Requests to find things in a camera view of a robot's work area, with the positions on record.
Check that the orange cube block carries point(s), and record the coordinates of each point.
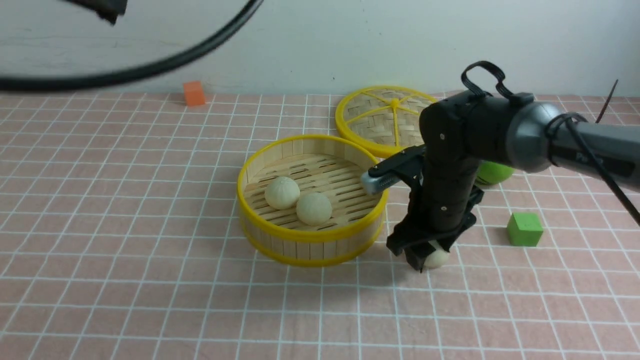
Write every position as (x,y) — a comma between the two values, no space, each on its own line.
(194,94)

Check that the bamboo steamer lid yellow rim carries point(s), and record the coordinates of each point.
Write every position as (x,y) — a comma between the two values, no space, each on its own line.
(382,119)

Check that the pink checkered tablecloth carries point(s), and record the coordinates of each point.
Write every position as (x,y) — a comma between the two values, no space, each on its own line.
(120,240)

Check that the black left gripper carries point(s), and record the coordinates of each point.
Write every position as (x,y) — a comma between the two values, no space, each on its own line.
(108,10)

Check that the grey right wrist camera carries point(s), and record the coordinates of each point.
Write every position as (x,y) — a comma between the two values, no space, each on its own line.
(404,166)

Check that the bamboo steamer tray yellow rim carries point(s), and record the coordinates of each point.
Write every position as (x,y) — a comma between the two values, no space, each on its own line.
(318,163)

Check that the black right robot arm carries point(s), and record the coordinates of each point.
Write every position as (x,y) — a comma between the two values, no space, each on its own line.
(463,131)

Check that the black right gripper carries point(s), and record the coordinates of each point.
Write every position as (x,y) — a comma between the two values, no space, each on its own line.
(441,209)

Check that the white bun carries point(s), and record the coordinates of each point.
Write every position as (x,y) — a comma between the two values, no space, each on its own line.
(314,209)
(282,193)
(438,258)

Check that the green cube block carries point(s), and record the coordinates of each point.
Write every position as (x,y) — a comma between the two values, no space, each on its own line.
(524,229)

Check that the green toy watermelon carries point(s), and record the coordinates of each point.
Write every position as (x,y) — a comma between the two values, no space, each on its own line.
(492,173)

